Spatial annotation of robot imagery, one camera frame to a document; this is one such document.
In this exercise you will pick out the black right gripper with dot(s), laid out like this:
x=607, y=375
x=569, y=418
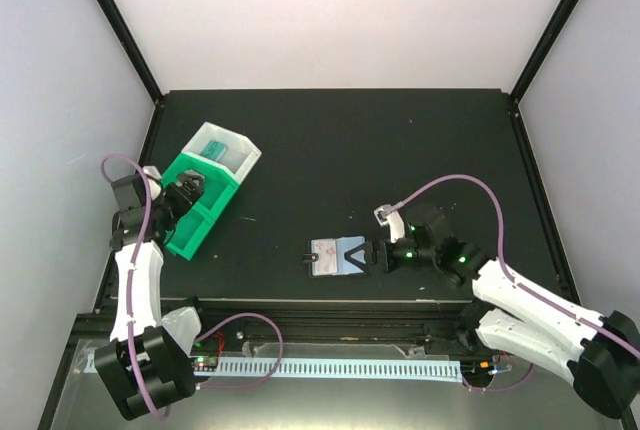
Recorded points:
x=373, y=248

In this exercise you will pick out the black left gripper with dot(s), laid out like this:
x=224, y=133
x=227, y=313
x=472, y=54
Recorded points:
x=183, y=200

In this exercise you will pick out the white patterned card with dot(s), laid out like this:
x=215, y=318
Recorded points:
x=324, y=257

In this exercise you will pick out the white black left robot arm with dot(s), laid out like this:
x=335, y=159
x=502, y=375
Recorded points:
x=146, y=365

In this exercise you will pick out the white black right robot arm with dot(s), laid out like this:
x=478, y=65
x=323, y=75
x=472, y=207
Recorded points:
x=596, y=354

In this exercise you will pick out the teal card in white bin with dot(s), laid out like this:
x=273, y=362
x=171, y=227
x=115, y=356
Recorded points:
x=214, y=150

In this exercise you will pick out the green bin middle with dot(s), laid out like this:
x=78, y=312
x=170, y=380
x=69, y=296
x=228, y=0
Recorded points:
x=219, y=184

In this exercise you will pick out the green bin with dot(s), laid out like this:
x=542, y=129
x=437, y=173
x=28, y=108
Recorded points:
x=219, y=184
x=190, y=232

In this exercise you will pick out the green bin near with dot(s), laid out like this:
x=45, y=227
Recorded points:
x=190, y=232

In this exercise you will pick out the white bin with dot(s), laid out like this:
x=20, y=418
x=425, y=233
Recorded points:
x=232, y=152

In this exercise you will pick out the right controller board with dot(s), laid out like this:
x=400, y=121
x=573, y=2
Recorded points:
x=480, y=368

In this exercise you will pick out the controller board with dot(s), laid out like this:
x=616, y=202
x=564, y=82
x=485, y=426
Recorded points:
x=204, y=365
x=480, y=368

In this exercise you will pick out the left controller board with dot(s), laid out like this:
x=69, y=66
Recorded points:
x=204, y=365

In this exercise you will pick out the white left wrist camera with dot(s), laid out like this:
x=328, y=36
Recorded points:
x=154, y=178

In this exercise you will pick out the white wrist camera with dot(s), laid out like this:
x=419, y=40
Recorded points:
x=387, y=216
x=154, y=178

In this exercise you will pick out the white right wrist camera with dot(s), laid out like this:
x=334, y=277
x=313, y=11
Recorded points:
x=387, y=216

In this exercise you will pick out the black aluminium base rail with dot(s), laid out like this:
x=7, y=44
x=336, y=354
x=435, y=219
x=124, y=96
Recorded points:
x=441, y=327

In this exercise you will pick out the white slotted cable duct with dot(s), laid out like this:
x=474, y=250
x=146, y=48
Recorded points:
x=331, y=368

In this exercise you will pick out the black left frame post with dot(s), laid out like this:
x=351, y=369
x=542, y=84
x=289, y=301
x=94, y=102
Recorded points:
x=128, y=43

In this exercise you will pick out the black frame post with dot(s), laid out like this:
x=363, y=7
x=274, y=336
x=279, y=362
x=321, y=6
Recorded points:
x=548, y=38
x=128, y=43

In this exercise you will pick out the black right frame post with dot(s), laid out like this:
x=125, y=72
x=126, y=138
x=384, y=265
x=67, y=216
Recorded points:
x=548, y=38

